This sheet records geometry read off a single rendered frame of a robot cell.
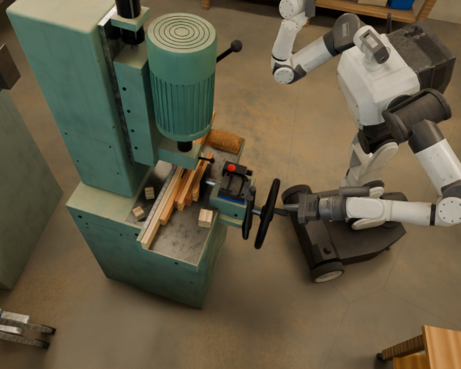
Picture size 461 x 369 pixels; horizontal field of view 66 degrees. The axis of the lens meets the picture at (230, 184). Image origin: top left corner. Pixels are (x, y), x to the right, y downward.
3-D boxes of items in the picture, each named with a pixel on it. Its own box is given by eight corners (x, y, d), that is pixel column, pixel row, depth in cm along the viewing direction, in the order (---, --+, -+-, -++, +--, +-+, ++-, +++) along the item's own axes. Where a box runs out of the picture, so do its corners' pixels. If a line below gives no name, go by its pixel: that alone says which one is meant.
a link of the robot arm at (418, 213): (394, 217, 118) (464, 225, 108) (391, 225, 109) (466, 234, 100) (396, 186, 116) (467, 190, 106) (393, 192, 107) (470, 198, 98)
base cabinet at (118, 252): (202, 310, 197) (206, 261, 138) (105, 278, 202) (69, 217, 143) (226, 240, 222) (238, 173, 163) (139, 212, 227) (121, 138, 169)
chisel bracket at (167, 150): (195, 173, 127) (195, 159, 120) (158, 162, 129) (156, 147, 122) (201, 158, 131) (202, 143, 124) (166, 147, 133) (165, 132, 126)
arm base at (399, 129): (433, 107, 113) (424, 78, 107) (457, 127, 103) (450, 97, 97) (388, 132, 117) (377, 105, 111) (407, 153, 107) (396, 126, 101)
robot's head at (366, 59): (373, 44, 115) (373, 21, 107) (390, 63, 109) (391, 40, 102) (353, 53, 116) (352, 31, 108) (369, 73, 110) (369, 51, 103)
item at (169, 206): (165, 225, 124) (165, 220, 121) (159, 224, 124) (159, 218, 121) (215, 117, 155) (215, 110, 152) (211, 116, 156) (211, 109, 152)
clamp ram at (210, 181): (218, 201, 131) (219, 188, 123) (198, 195, 132) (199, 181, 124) (225, 182, 136) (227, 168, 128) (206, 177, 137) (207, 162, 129)
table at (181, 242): (223, 282, 121) (225, 276, 116) (140, 255, 124) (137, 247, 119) (265, 151, 155) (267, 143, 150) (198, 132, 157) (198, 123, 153)
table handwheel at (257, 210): (279, 189, 158) (260, 252, 152) (235, 176, 160) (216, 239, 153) (287, 171, 130) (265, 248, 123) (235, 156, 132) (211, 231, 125)
